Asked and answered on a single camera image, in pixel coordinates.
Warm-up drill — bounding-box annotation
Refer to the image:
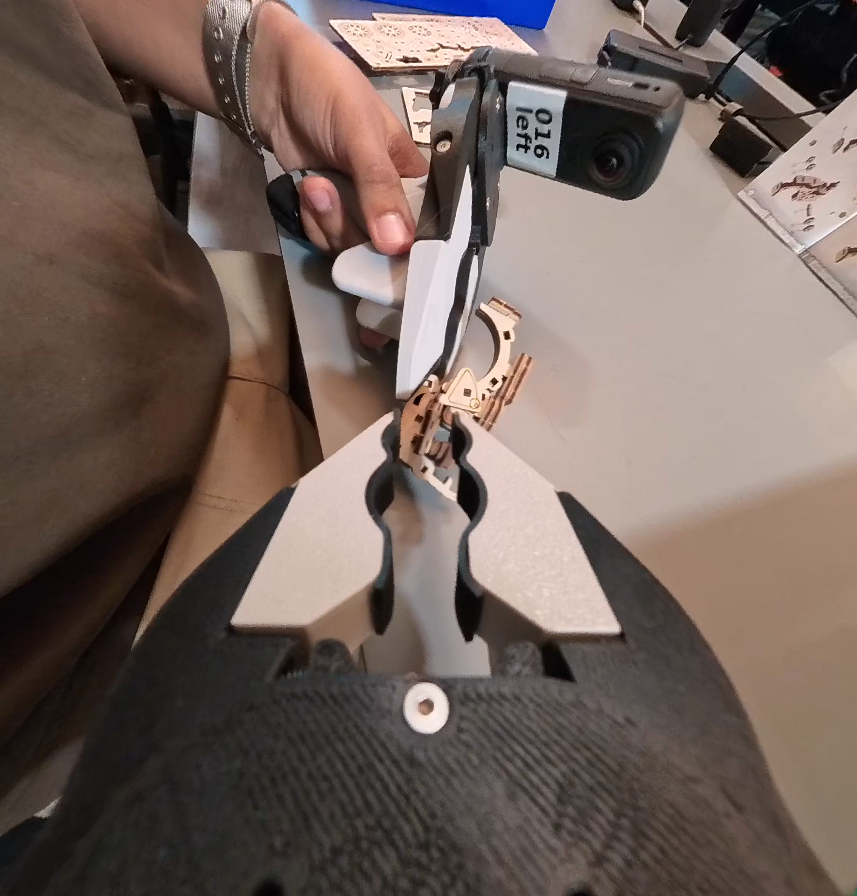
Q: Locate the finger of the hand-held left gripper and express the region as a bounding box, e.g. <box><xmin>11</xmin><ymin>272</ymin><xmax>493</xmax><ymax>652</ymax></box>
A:
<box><xmin>442</xmin><ymin>241</ymin><xmax>484</xmax><ymax>382</ymax></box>
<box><xmin>395</xmin><ymin>157</ymin><xmax>480</xmax><ymax>401</ymax></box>

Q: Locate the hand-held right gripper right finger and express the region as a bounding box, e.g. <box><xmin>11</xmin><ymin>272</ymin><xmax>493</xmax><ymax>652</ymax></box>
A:
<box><xmin>449</xmin><ymin>416</ymin><xmax>625</xmax><ymax>646</ymax></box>

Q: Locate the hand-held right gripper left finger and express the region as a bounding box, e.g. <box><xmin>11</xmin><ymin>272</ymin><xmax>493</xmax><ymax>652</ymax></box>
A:
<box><xmin>230</xmin><ymin>412</ymin><xmax>410</xmax><ymax>648</ymax></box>

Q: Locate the wooden model assembly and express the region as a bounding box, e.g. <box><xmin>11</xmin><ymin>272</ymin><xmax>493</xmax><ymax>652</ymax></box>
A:
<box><xmin>399</xmin><ymin>295</ymin><xmax>534</xmax><ymax>501</ymax></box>

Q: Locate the person's left forearm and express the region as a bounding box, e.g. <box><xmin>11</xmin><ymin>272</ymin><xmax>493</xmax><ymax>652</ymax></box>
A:
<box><xmin>75</xmin><ymin>0</ymin><xmax>226</xmax><ymax>123</ymax></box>

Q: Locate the grey desk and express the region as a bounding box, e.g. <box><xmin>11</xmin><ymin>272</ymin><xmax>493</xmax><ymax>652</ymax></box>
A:
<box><xmin>187</xmin><ymin>0</ymin><xmax>857</xmax><ymax>554</ymax></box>

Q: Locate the person's left hand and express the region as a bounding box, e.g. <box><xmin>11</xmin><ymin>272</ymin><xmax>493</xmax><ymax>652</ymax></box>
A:
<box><xmin>250</xmin><ymin>3</ymin><xmax>431</xmax><ymax>354</ymax></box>

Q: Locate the black power adapter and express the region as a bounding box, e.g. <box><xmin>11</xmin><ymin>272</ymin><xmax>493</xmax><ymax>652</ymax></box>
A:
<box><xmin>599</xmin><ymin>29</ymin><xmax>712</xmax><ymax>99</ymax></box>

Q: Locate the wooden puzzle sheet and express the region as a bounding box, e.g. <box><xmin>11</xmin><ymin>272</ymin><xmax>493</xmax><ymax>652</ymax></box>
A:
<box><xmin>371</xmin><ymin>12</ymin><xmax>541</xmax><ymax>57</ymax></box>
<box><xmin>329</xmin><ymin>17</ymin><xmax>485</xmax><ymax>74</ymax></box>

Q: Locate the blue plastic bin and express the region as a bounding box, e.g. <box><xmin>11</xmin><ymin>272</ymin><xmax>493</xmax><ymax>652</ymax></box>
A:
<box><xmin>393</xmin><ymin>0</ymin><xmax>558</xmax><ymax>32</ymax></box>

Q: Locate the small wooden sheet fragment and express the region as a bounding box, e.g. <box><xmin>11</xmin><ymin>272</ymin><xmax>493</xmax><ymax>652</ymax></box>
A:
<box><xmin>402</xmin><ymin>87</ymin><xmax>439</xmax><ymax>147</ymax></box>

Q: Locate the black upright device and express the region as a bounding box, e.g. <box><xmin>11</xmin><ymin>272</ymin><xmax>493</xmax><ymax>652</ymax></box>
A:
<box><xmin>675</xmin><ymin>0</ymin><xmax>725</xmax><ymax>49</ymax></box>

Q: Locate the small black box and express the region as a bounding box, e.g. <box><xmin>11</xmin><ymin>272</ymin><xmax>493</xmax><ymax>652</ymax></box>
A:
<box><xmin>710</xmin><ymin>115</ymin><xmax>775</xmax><ymax>176</ymax></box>

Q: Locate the folded instruction booklet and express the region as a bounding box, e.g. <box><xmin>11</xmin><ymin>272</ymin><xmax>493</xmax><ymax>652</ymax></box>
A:
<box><xmin>738</xmin><ymin>91</ymin><xmax>857</xmax><ymax>330</ymax></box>

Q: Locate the black cable with plug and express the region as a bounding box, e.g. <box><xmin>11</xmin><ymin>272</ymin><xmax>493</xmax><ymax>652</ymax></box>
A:
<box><xmin>721</xmin><ymin>98</ymin><xmax>849</xmax><ymax>123</ymax></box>

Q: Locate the thick black cable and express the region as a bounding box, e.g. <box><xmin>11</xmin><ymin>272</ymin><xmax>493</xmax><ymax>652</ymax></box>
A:
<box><xmin>715</xmin><ymin>0</ymin><xmax>824</xmax><ymax>81</ymax></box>

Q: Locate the silver chain bracelet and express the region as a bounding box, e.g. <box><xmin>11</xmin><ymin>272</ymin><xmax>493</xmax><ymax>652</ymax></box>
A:
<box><xmin>234</xmin><ymin>0</ymin><xmax>298</xmax><ymax>156</ymax></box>

